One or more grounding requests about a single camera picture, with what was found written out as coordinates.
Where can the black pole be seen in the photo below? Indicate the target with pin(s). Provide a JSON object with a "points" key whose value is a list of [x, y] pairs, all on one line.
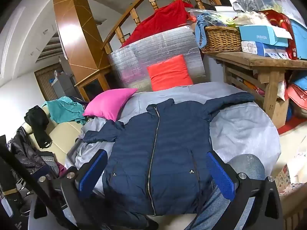
{"points": [[14, 165]]}

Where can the wooden table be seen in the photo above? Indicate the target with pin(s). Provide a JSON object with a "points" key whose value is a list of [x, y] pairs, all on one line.
{"points": [[263, 64]]}

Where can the pink pillow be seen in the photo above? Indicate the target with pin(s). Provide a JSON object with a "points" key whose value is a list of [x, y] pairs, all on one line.
{"points": [[108, 103]]}

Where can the orange-red pillow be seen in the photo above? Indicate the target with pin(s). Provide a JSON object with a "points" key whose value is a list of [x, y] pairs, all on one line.
{"points": [[168, 74]]}

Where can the clear plastic bag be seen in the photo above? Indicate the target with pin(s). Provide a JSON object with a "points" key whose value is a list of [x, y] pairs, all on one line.
{"points": [[244, 3]]}

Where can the floral printed cloth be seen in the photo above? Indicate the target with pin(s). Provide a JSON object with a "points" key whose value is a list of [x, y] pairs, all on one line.
{"points": [[283, 179]]}

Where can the black bag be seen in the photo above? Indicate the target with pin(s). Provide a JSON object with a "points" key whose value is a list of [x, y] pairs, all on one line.
{"points": [[36, 119]]}

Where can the teal plastic bin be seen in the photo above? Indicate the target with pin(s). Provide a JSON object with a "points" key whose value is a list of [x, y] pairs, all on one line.
{"points": [[301, 36]]}

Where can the wicker basket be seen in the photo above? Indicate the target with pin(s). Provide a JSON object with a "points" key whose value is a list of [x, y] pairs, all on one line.
{"points": [[220, 40]]}

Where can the light grey blanket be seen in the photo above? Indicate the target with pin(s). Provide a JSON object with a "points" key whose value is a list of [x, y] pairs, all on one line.
{"points": [[239, 134]]}

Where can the brown cardboard box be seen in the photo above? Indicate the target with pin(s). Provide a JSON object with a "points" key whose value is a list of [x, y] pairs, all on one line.
{"points": [[280, 112]]}

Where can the grey cabinet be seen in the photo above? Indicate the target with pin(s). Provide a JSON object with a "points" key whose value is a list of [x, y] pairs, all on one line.
{"points": [[63, 83]]}

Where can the cream cloth bundle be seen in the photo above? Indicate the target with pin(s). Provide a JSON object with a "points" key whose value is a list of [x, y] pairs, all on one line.
{"points": [[251, 18]]}

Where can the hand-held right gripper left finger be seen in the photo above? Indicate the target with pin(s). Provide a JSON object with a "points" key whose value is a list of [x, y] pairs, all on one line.
{"points": [[92, 172]]}

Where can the teal cloth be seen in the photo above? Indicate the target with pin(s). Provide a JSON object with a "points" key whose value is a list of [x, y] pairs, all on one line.
{"points": [[64, 110]]}

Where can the wooden column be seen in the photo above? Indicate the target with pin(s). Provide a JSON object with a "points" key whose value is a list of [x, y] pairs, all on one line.
{"points": [[72, 28]]}

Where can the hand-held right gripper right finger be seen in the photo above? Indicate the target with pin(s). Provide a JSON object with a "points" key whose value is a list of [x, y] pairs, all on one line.
{"points": [[220, 175]]}

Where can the silver foil insulation mat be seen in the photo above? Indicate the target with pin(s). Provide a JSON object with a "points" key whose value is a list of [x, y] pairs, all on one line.
{"points": [[144, 52]]}

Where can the pink cloth pile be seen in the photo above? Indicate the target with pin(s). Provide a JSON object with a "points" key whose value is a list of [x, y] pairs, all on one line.
{"points": [[297, 93]]}

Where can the navy blue padded jacket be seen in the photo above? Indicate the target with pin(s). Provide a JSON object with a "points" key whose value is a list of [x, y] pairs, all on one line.
{"points": [[156, 160]]}

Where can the blue cloth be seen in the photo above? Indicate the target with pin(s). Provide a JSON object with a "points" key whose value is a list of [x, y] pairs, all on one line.
{"points": [[199, 31]]}

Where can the red bag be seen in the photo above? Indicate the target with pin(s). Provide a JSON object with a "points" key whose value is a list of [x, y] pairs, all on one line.
{"points": [[285, 21]]}

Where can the white and blue printed box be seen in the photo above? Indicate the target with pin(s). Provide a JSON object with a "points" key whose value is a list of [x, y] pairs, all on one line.
{"points": [[254, 48]]}

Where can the person's leg in jeans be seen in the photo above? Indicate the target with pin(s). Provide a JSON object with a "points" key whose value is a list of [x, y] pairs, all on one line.
{"points": [[249, 165]]}

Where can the beige sofa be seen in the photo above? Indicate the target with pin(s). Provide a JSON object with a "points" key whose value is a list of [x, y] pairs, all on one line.
{"points": [[62, 134]]}

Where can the blue cardboard box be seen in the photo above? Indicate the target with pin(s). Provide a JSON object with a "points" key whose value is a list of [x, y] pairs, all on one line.
{"points": [[259, 37]]}

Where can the dark shiny jacket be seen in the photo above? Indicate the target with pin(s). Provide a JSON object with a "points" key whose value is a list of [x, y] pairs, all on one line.
{"points": [[24, 151]]}

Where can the red cloth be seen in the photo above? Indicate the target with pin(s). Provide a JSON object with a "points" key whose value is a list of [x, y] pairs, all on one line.
{"points": [[163, 16]]}

